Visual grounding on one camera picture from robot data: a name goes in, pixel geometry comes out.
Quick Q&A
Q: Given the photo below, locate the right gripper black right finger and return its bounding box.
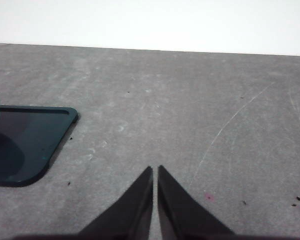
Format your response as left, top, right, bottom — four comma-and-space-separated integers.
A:
157, 164, 237, 240

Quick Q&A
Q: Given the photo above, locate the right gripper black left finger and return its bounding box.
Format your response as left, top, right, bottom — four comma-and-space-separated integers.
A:
78, 165, 154, 240

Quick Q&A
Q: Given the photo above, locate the black rectangular tray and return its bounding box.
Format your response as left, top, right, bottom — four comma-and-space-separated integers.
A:
0, 104, 79, 188

